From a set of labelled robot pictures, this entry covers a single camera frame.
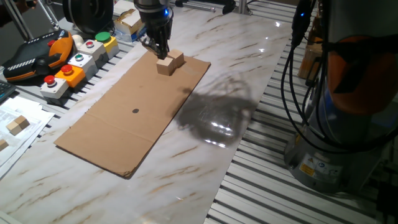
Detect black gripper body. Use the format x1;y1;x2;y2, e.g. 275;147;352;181
138;7;174;43

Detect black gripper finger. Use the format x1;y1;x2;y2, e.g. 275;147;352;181
139;33;158;54
157;39;170;60

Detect blue flat box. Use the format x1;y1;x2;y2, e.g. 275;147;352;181
119;26;147;43

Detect cardboard box white label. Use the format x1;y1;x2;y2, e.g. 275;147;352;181
113;8;146;35

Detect yellow box green mushroom button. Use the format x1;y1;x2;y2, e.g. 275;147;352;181
95;31;121;60

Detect white flat box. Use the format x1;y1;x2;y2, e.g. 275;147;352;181
112;0;137;17

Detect white box small red button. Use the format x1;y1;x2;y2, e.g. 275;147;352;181
76;39;108;68

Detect black filament spool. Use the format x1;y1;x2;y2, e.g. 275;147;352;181
62;0;114;35

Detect white box green button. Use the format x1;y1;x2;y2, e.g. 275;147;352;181
67;52;99;80

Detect white round object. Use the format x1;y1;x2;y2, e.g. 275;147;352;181
71;34;85;49

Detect orange box red button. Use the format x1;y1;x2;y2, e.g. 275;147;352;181
54;64;86;89

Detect brown cardboard sheet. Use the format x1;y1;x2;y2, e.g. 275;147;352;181
53;49;211;180

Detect thin silver rod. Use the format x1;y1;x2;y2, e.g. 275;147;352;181
37;0;60;31

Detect white box red mushroom button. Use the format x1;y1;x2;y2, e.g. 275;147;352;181
39;75;70;100

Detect black orange teach pendant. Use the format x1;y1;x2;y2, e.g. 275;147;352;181
2;29;75;83

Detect marble pattern sheet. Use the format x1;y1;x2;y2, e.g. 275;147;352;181
0;6;295;224

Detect dark slanted metal bar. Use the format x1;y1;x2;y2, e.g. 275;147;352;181
2;0;34;41

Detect black connector blue light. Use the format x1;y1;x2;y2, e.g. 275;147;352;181
291;0;313;47

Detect small brown wooden cube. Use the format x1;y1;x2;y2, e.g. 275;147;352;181
14;114;31;130

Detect black keyboard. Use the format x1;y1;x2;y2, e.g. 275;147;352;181
0;80;17;103

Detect small pale wooden cube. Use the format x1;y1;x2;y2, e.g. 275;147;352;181
6;120;23;136

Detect printed paper sheets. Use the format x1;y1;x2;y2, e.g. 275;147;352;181
0;95;55;180

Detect slanted aluminium post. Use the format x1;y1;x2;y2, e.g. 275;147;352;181
234;0;253;16

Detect black cable bundle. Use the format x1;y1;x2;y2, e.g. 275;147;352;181
279;30;398;155

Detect black velcro strap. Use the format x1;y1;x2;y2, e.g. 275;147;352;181
323;34;398;94

